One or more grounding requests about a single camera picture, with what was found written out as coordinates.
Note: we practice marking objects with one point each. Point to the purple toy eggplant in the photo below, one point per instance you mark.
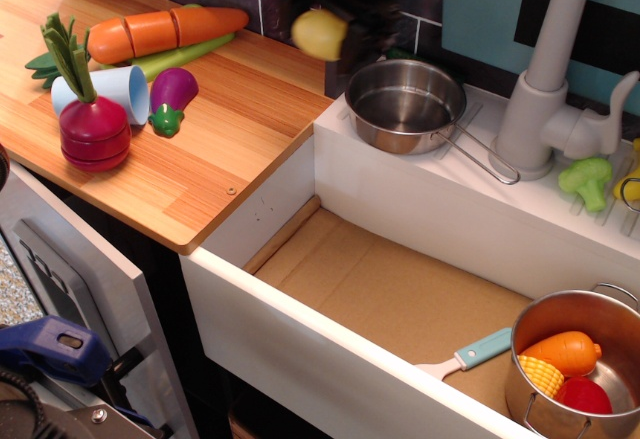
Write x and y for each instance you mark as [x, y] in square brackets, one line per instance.
[171, 92]

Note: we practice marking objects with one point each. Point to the steel pot with handles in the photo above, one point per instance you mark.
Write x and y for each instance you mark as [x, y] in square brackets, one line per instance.
[608, 322]

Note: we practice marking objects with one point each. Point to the orange plastic toy carrot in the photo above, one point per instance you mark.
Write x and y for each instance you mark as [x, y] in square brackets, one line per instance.
[572, 353]

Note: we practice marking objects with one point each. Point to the yellow toy corn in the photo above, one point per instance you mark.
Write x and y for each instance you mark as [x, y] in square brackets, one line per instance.
[543, 375]

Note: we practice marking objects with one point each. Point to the light blue plastic cup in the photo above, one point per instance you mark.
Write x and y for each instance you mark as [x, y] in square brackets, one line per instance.
[126, 86]

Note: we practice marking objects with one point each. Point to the green toy celery stick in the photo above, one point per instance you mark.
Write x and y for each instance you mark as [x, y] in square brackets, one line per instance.
[153, 64]

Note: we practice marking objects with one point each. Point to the grey oven door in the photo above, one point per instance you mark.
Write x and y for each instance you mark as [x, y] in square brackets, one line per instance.
[76, 274]

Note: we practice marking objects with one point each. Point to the red toy tomato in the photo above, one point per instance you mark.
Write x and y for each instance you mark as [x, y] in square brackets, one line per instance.
[583, 394]

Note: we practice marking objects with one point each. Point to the blue clamp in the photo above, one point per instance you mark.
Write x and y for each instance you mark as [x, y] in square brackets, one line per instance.
[58, 348]

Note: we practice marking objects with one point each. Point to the orange wooden toy carrot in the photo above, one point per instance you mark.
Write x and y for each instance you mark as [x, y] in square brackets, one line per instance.
[120, 39]

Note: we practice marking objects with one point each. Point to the green toy broccoli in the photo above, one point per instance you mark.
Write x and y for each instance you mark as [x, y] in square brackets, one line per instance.
[587, 178]

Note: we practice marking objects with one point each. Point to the small steel saucepan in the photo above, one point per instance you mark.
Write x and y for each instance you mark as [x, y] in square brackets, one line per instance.
[409, 107]

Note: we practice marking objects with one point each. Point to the yellow toy potato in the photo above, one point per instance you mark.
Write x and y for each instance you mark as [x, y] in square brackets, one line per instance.
[320, 34]

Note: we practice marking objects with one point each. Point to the teal handled white spatula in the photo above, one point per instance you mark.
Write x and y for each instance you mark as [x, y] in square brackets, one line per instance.
[471, 355]

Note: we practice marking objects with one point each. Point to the grey toy faucet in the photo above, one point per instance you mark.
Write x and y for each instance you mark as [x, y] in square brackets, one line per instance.
[538, 122]

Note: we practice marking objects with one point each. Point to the red wooden toy radish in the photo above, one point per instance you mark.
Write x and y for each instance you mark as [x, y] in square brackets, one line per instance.
[95, 134]

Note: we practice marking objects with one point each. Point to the yellow toy pepper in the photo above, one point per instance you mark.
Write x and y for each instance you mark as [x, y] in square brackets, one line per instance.
[627, 188]

